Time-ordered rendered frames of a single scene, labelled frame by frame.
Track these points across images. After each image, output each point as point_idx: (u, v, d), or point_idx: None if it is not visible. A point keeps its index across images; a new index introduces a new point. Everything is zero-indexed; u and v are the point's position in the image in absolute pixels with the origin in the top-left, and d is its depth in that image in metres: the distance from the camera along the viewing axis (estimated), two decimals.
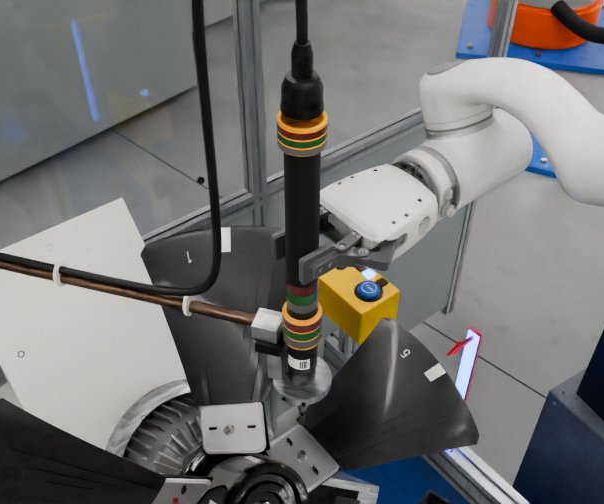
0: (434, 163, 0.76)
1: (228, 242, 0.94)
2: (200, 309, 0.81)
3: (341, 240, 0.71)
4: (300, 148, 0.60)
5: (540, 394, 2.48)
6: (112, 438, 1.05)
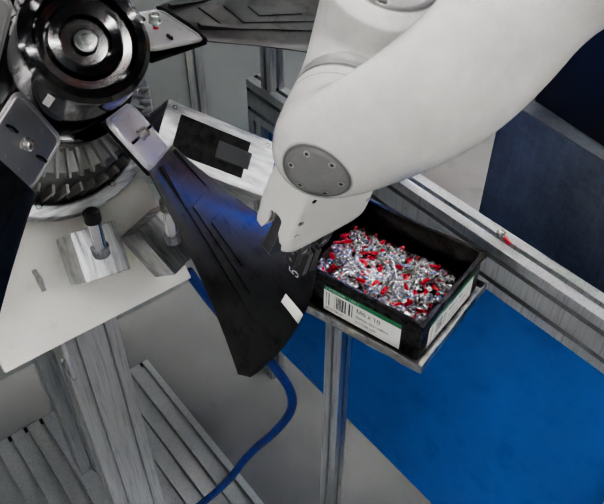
0: None
1: None
2: None
3: (322, 239, 0.69)
4: None
5: None
6: None
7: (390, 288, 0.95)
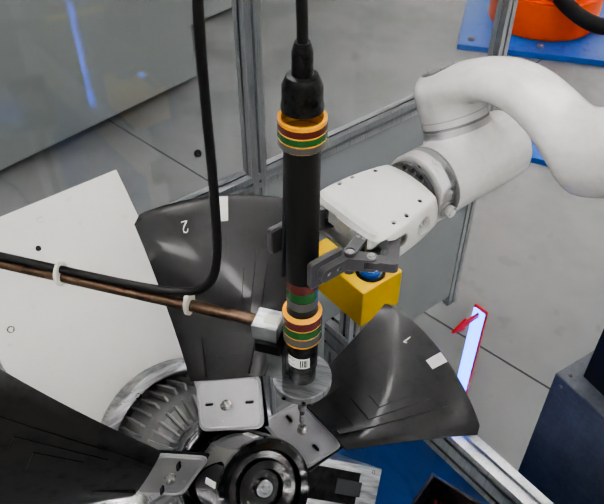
0: (434, 164, 0.76)
1: (437, 364, 1.04)
2: (200, 308, 0.81)
3: (348, 244, 0.70)
4: (300, 147, 0.60)
5: (543, 385, 2.44)
6: (105, 417, 1.01)
7: None
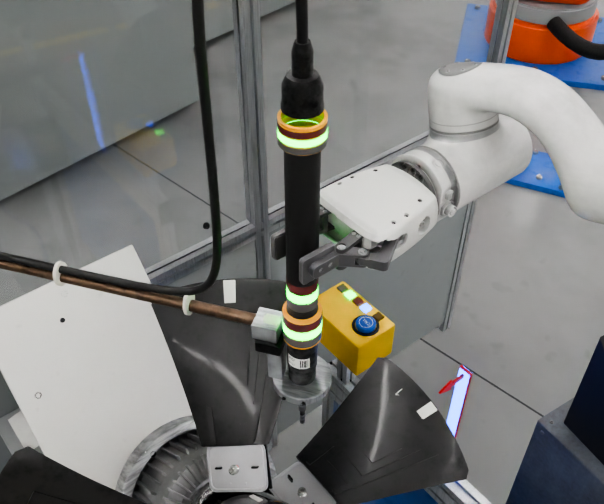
0: (434, 163, 0.76)
1: (427, 414, 1.13)
2: (200, 308, 0.81)
3: (341, 240, 0.71)
4: (300, 147, 0.60)
5: (534, 411, 2.54)
6: (123, 473, 1.11)
7: None
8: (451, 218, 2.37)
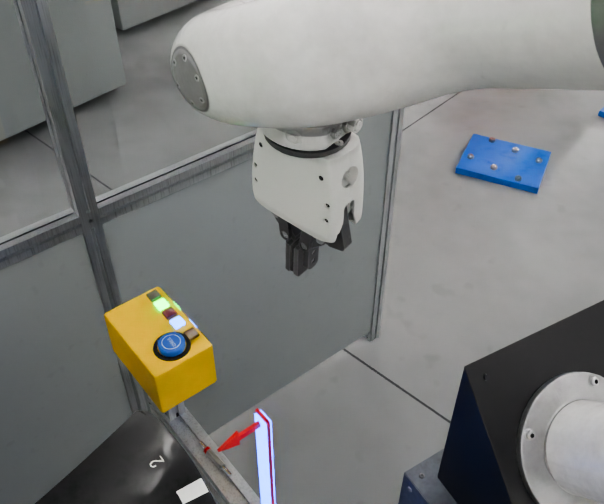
0: (289, 140, 0.57)
1: None
2: None
3: (300, 239, 0.68)
4: None
5: None
6: None
7: None
8: (365, 210, 2.01)
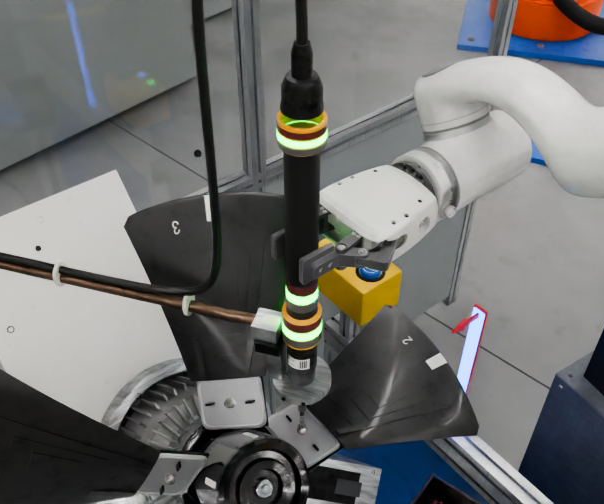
0: (434, 164, 0.76)
1: None
2: (200, 309, 0.81)
3: (341, 240, 0.71)
4: (300, 148, 0.60)
5: (543, 385, 2.44)
6: (105, 417, 1.01)
7: None
8: None
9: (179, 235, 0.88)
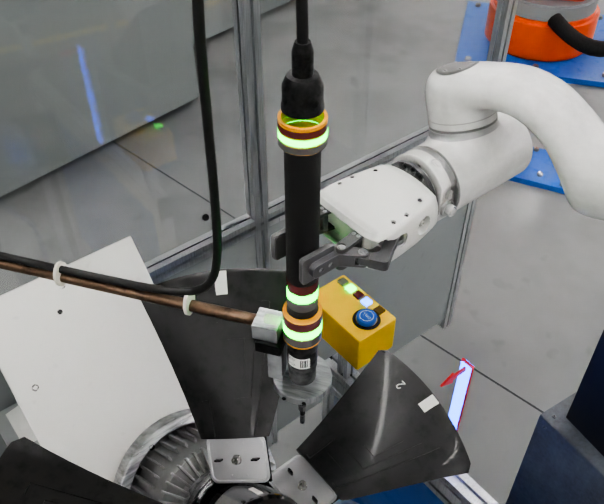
0: (434, 163, 0.76)
1: None
2: (200, 308, 0.81)
3: (341, 240, 0.71)
4: (300, 147, 0.60)
5: (535, 408, 2.53)
6: (121, 466, 1.10)
7: None
8: (452, 214, 2.36)
9: None
